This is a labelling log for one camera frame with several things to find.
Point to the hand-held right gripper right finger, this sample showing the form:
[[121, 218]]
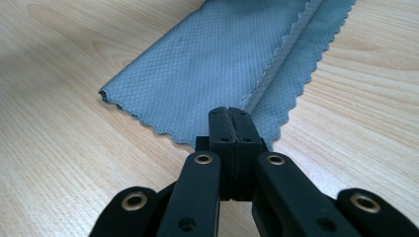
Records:
[[245, 148]]

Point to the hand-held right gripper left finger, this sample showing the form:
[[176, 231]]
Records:
[[222, 148]]

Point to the grey cloth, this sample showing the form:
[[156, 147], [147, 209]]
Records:
[[214, 59]]

